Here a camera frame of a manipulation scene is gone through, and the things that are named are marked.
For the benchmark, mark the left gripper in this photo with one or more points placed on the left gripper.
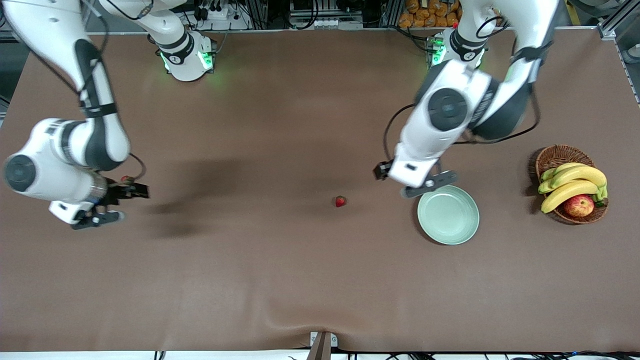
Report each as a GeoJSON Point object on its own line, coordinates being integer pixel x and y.
{"type": "Point", "coordinates": [382, 171]}

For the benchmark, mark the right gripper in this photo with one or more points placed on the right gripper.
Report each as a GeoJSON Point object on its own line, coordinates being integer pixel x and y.
{"type": "Point", "coordinates": [118, 192]}

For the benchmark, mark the red strawberry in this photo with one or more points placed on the red strawberry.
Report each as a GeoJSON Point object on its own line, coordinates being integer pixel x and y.
{"type": "Point", "coordinates": [127, 178]}
{"type": "Point", "coordinates": [340, 201]}

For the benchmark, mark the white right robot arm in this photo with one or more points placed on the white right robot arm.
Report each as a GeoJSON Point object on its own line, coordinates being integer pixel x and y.
{"type": "Point", "coordinates": [60, 30]}

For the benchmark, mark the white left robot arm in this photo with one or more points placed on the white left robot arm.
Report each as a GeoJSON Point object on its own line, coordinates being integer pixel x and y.
{"type": "Point", "coordinates": [530, 30]}

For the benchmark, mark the pale green plate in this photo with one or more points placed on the pale green plate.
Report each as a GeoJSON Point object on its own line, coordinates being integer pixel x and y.
{"type": "Point", "coordinates": [448, 217]}

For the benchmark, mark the large table cover mat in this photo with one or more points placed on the large table cover mat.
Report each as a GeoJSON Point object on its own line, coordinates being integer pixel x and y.
{"type": "Point", "coordinates": [300, 150]}

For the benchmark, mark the white terminal strip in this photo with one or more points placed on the white terminal strip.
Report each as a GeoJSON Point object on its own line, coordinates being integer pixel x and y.
{"type": "Point", "coordinates": [335, 23]}

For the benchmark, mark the bag of bread rolls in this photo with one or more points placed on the bag of bread rolls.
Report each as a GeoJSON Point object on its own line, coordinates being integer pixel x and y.
{"type": "Point", "coordinates": [425, 15]}

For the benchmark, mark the brown wicker basket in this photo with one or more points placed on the brown wicker basket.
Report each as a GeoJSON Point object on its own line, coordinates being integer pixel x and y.
{"type": "Point", "coordinates": [555, 157]}

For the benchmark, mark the yellow banana bunch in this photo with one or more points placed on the yellow banana bunch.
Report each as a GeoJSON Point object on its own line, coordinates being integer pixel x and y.
{"type": "Point", "coordinates": [575, 175]}

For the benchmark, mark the red apple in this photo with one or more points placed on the red apple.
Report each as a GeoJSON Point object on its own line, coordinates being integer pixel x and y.
{"type": "Point", "coordinates": [579, 206]}

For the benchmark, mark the white power strip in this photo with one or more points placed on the white power strip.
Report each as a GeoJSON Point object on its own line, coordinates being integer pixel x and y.
{"type": "Point", "coordinates": [220, 15]}

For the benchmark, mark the metal table clamp bracket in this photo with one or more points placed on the metal table clamp bracket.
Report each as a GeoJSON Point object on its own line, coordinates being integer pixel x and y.
{"type": "Point", "coordinates": [322, 345]}

